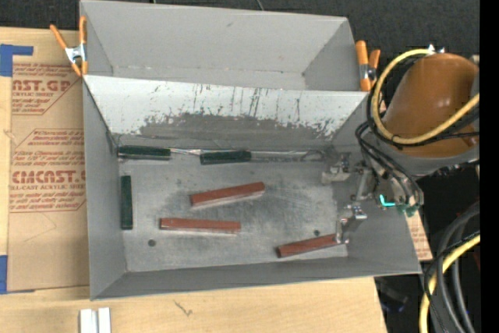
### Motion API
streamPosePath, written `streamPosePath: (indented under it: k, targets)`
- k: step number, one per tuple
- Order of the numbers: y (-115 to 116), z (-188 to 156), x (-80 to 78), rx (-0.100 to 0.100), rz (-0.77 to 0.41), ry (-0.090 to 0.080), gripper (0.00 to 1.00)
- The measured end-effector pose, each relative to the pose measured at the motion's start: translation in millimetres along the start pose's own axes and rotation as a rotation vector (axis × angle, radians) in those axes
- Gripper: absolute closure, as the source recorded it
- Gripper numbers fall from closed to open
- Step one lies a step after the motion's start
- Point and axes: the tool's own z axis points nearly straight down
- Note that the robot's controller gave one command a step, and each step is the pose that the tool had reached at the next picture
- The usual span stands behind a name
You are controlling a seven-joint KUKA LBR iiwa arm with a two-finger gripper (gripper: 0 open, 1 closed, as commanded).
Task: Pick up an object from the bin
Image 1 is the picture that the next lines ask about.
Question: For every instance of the grey metal bin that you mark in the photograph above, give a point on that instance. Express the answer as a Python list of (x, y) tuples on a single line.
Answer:
[(241, 214)]

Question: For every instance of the brown cardboard board red print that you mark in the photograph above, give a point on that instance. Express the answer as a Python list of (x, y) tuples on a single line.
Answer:
[(47, 152)]

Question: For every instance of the red-brown flat block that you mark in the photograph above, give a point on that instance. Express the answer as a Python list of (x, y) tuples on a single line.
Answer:
[(306, 245), (199, 224), (228, 193)]

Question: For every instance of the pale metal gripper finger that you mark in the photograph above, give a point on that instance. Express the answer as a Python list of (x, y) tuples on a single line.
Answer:
[(334, 174), (349, 224)]

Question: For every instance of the dark green flat block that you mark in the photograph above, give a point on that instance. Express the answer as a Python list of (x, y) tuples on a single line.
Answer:
[(144, 152), (226, 157), (126, 202)]

